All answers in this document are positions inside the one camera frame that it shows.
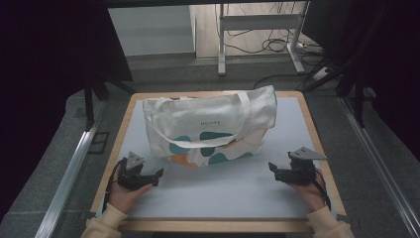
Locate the person's right hand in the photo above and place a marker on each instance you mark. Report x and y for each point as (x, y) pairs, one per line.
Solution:
(308, 195)

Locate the person's left hand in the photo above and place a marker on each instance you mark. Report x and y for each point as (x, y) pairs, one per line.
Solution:
(124, 196)

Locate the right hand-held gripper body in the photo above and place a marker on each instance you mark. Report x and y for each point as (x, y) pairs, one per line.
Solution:
(298, 167)

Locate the grey table mat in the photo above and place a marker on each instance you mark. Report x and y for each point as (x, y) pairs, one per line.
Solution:
(214, 185)

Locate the white power strip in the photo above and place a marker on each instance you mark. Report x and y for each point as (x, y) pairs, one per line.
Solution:
(320, 73)

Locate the dark curtain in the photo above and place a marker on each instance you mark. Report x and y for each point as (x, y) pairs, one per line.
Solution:
(49, 82)
(379, 66)

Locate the black metal stand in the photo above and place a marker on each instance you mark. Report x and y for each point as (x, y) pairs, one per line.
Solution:
(95, 95)
(350, 86)

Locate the aluminium rail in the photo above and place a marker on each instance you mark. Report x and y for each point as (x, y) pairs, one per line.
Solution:
(66, 185)
(379, 165)

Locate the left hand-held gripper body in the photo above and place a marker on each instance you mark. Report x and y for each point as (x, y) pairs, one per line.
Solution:
(130, 173)

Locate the white metal desk frame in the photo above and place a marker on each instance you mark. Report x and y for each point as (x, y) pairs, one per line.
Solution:
(257, 29)

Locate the white canvas tote bag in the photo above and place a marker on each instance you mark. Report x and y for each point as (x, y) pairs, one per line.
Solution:
(211, 112)

